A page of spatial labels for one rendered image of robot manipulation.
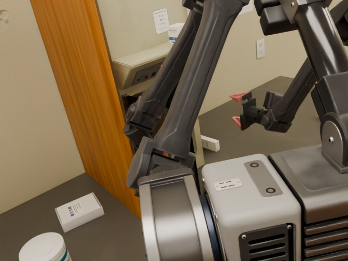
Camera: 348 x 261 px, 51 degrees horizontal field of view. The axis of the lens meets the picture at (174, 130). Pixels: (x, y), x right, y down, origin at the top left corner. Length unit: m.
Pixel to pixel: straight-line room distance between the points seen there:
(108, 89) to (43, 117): 0.57
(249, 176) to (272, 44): 2.01
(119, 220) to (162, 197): 0.90
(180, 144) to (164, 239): 0.24
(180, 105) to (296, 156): 0.23
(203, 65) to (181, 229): 0.31
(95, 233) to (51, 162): 0.47
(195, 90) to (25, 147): 1.11
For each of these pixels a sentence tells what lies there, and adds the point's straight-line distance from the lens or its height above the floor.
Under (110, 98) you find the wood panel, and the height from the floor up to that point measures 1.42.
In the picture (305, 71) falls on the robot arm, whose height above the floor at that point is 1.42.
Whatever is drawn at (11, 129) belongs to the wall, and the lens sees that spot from 1.61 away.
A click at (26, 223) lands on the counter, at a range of 1.58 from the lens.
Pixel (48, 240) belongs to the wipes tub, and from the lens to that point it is 1.20.
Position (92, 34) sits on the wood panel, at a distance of 1.09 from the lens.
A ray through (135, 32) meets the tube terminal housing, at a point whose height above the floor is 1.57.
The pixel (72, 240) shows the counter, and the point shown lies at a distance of 1.40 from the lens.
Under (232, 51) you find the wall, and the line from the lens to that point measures 2.19.
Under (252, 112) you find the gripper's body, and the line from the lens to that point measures 1.36.
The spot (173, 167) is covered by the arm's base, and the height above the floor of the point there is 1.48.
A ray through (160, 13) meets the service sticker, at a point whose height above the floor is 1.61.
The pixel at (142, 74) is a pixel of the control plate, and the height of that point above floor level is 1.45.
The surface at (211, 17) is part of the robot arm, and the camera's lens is 0.68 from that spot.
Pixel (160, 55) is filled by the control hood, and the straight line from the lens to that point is 1.18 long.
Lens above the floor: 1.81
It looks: 27 degrees down
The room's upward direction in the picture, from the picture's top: 10 degrees counter-clockwise
